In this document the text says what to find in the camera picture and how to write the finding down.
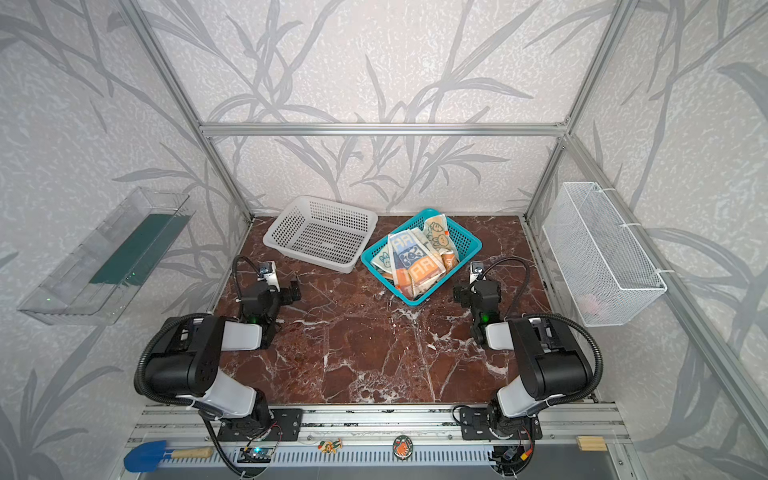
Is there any striped rabbit print towel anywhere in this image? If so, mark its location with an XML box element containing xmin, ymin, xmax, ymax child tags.
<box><xmin>372</xmin><ymin>230</ymin><xmax>446</xmax><ymax>300</ymax></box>

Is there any white perforated plastic basket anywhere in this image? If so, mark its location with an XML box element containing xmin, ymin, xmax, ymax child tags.
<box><xmin>263</xmin><ymin>196</ymin><xmax>378</xmax><ymax>274</ymax></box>

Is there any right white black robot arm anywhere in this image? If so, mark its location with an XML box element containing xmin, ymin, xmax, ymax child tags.
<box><xmin>453</xmin><ymin>279</ymin><xmax>603</xmax><ymax>442</ymax></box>

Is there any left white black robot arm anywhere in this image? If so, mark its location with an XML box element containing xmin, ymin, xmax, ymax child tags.
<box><xmin>134</xmin><ymin>280</ymin><xmax>303</xmax><ymax>442</ymax></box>

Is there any bear print towel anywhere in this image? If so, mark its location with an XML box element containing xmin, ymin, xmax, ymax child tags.
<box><xmin>422</xmin><ymin>214</ymin><xmax>460</xmax><ymax>271</ymax></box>

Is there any left green circuit board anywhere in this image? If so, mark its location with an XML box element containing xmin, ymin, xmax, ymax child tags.
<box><xmin>237</xmin><ymin>446</ymin><xmax>276</xmax><ymax>465</ymax></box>

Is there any small orange green sticker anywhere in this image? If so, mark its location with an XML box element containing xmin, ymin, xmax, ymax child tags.
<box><xmin>318</xmin><ymin>439</ymin><xmax>343</xmax><ymax>454</ymax></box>

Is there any round orange green badge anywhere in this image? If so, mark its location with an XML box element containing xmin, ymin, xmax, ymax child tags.
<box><xmin>392</xmin><ymin>435</ymin><xmax>414</xmax><ymax>461</ymax></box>

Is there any small wooden block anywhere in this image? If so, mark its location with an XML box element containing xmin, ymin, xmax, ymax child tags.
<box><xmin>576</xmin><ymin>436</ymin><xmax>608</xmax><ymax>452</ymax></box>

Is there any blue toy shovel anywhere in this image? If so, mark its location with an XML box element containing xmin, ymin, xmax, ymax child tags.
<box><xmin>123</xmin><ymin>440</ymin><xmax>214</xmax><ymax>473</ymax></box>

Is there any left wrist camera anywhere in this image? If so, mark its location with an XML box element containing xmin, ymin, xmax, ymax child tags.
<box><xmin>257</xmin><ymin>261</ymin><xmax>280</xmax><ymax>291</ymax></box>

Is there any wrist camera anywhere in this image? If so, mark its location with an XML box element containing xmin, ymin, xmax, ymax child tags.
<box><xmin>257</xmin><ymin>261</ymin><xmax>280</xmax><ymax>291</ymax></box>
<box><xmin>469</xmin><ymin>261</ymin><xmax>485</xmax><ymax>284</ymax></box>

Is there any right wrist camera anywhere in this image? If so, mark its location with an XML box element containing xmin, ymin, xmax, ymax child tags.
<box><xmin>469</xmin><ymin>261</ymin><xmax>485</xmax><ymax>284</ymax></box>

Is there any right black cable conduit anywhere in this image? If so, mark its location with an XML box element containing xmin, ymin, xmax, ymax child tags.
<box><xmin>479</xmin><ymin>256</ymin><xmax>604</xmax><ymax>406</ymax></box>

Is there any pink object in wire basket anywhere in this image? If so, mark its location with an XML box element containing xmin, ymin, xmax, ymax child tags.
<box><xmin>577</xmin><ymin>293</ymin><xmax>605</xmax><ymax>317</ymax></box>

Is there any white wire mesh basket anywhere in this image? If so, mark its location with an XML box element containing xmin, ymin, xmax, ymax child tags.
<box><xmin>543</xmin><ymin>182</ymin><xmax>667</xmax><ymax>327</ymax></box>

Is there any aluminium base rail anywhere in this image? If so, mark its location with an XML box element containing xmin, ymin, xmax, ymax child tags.
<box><xmin>122</xmin><ymin>403</ymin><xmax>631</xmax><ymax>466</ymax></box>

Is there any clear acrylic wall shelf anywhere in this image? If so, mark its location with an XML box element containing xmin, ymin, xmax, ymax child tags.
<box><xmin>18</xmin><ymin>187</ymin><xmax>196</xmax><ymax>326</ymax></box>

